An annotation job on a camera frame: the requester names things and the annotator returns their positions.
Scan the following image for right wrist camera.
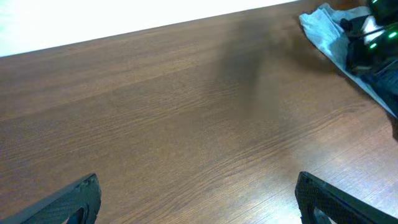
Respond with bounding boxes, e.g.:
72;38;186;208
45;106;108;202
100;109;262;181
362;16;385;45

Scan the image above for light grey shirt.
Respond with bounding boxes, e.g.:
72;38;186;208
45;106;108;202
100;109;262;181
298;3;397;118

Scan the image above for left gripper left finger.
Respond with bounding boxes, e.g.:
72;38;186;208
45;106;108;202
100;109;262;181
1;174;101;224

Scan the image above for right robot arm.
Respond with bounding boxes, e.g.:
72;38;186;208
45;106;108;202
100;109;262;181
340;0;397;75

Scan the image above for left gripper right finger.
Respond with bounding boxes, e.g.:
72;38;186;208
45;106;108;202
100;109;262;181
295;171;397;224

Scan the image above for navy blue shorts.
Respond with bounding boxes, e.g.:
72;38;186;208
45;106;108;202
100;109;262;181
358;60;397;118

